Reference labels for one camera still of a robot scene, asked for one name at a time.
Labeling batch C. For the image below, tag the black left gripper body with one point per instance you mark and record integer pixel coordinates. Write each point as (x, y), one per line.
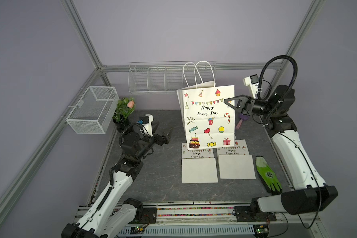
(158, 141)

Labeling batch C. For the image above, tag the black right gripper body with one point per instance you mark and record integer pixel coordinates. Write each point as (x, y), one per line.
(249, 108)

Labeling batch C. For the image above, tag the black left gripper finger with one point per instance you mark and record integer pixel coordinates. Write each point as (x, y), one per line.
(167, 135)
(154, 128)

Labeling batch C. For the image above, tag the small white party paper bag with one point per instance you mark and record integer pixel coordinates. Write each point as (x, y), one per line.
(198, 166)

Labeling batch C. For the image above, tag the large white party paper bag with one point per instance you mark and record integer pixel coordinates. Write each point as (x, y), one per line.
(236, 162)

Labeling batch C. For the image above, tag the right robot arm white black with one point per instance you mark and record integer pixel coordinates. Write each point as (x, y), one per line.
(310, 191)

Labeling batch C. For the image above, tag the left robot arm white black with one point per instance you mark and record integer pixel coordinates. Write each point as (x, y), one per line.
(116, 178)

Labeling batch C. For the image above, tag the pink purple toy rake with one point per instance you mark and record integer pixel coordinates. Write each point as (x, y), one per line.
(242, 118)

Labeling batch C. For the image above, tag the potted plant with pink flower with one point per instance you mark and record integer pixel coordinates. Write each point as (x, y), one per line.
(125, 107)

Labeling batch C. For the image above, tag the green black work glove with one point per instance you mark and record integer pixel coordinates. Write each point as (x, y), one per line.
(267, 176)

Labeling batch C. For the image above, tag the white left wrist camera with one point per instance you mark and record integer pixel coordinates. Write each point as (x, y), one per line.
(147, 122)

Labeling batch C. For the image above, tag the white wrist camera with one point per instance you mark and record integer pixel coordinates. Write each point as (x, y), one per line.
(252, 83)
(147, 122)

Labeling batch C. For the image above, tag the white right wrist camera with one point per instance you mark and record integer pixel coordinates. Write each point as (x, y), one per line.
(252, 83)

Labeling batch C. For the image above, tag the white wire wall shelf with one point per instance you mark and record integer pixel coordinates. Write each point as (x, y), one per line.
(169, 76)

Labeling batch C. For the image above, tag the white wire side basket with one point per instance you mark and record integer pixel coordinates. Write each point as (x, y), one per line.
(94, 110)

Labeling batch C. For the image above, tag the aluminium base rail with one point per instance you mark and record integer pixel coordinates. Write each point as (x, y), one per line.
(184, 220)

